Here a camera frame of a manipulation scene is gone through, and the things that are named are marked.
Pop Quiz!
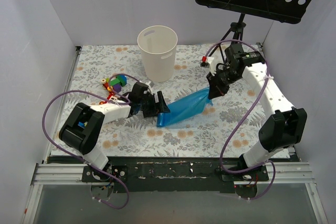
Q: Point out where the blue plastic trash bag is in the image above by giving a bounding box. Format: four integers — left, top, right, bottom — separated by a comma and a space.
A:
156, 87, 213, 127

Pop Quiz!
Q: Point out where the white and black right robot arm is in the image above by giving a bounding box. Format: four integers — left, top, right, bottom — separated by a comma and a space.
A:
202, 40, 307, 181

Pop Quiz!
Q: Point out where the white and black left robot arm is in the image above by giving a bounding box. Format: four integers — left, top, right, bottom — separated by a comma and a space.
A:
59, 82, 170, 182

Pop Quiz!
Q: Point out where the white cylindrical trash bin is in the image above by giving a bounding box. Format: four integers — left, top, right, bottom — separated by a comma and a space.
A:
137, 25, 178, 82

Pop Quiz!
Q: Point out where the colourful toy block pile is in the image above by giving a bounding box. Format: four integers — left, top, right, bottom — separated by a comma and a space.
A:
100, 74, 127, 100

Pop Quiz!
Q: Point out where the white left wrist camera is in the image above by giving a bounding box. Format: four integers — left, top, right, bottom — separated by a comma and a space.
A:
145, 81, 154, 89

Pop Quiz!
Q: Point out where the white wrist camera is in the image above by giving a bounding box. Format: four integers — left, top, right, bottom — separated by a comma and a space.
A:
200, 56, 219, 76
145, 81, 154, 89

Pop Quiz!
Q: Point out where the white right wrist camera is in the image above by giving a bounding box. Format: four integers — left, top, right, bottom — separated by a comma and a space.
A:
200, 56, 219, 76

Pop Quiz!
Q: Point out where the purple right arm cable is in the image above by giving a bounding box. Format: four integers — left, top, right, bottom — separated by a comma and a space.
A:
206, 39, 277, 200

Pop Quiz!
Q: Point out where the black scratched base plate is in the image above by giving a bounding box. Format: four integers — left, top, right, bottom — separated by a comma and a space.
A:
81, 155, 270, 193

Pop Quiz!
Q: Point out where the aluminium rail frame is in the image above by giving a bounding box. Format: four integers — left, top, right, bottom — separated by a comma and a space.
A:
20, 45, 329, 224

